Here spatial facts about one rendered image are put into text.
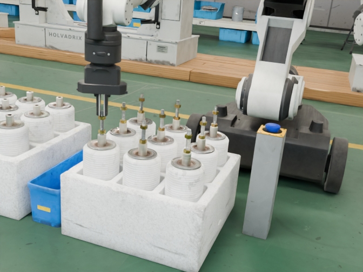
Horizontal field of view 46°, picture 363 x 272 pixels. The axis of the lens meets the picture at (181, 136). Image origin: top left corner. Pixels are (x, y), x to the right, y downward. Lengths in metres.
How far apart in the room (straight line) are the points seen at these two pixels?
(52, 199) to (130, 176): 0.25
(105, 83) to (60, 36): 2.61
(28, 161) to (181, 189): 0.47
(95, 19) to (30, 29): 2.83
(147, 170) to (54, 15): 2.92
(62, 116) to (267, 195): 0.70
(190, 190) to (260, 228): 0.30
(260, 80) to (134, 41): 2.04
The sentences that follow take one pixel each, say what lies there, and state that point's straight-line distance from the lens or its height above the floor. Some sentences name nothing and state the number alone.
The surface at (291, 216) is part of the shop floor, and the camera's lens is 1.41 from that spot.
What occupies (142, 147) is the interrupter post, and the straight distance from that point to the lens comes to 1.06.
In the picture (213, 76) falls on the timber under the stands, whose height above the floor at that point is 0.06.
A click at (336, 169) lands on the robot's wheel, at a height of 0.12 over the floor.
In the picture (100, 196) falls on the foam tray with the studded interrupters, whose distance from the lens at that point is 1.10.
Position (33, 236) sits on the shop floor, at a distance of 1.23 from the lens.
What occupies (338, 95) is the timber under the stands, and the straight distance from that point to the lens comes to 3.00.
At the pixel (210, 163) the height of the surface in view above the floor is 0.23.
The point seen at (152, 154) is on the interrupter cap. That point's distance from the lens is 1.07.
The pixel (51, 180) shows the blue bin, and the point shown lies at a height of 0.08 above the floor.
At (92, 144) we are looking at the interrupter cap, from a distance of 1.13.
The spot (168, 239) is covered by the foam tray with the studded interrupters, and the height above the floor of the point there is 0.08.
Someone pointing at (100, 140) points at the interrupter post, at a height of 0.27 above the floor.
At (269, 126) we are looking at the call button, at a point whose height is 0.33.
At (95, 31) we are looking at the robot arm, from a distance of 0.99.
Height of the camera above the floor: 0.66
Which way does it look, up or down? 20 degrees down
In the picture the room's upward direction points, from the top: 5 degrees clockwise
